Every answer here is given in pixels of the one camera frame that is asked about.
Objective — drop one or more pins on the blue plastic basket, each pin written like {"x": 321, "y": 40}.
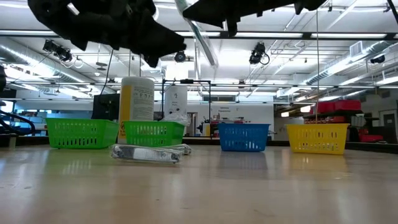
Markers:
{"x": 242, "y": 137}

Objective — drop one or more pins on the yellow plastic basket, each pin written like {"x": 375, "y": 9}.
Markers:
{"x": 317, "y": 138}

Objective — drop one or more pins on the dark door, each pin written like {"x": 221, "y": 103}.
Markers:
{"x": 390, "y": 127}

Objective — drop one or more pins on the white yellow wipes canister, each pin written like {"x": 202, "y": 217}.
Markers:
{"x": 136, "y": 99}

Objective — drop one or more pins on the red box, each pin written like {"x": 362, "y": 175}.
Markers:
{"x": 371, "y": 138}

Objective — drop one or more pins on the silver ventilation duct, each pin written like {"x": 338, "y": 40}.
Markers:
{"x": 342, "y": 67}

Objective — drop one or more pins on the silver nail clipper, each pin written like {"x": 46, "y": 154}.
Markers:
{"x": 183, "y": 149}
{"x": 146, "y": 154}

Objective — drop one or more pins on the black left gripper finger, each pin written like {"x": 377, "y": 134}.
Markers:
{"x": 152, "y": 61}
{"x": 158, "y": 42}

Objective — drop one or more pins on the green plastic basket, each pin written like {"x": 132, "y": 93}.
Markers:
{"x": 152, "y": 133}
{"x": 81, "y": 130}

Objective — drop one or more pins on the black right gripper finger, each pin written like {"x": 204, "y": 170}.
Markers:
{"x": 224, "y": 11}
{"x": 232, "y": 28}

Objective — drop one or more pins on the ceiling light strip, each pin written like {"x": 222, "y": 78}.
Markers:
{"x": 348, "y": 35}
{"x": 267, "y": 34}

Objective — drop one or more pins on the black ceiling camera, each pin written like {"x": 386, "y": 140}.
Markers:
{"x": 377, "y": 59}
{"x": 180, "y": 57}
{"x": 257, "y": 53}
{"x": 59, "y": 51}

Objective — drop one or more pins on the green white toothbrush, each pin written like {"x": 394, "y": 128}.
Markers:
{"x": 202, "y": 40}

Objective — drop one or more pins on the red storage bins row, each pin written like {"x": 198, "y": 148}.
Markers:
{"x": 335, "y": 106}

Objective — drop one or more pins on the white air vent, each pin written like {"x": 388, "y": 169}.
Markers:
{"x": 356, "y": 48}

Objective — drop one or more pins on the black monitor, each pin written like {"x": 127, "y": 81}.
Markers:
{"x": 105, "y": 107}

